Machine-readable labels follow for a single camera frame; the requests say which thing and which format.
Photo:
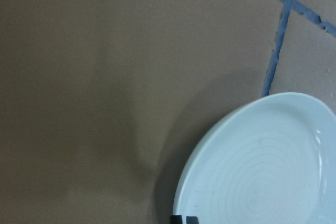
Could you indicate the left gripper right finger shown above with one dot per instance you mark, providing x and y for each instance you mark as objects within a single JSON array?
[{"x": 192, "y": 220}]

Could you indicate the light blue plate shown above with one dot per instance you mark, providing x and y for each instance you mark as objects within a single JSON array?
[{"x": 270, "y": 161}]

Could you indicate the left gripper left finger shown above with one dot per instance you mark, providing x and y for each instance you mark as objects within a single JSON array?
[{"x": 176, "y": 219}]

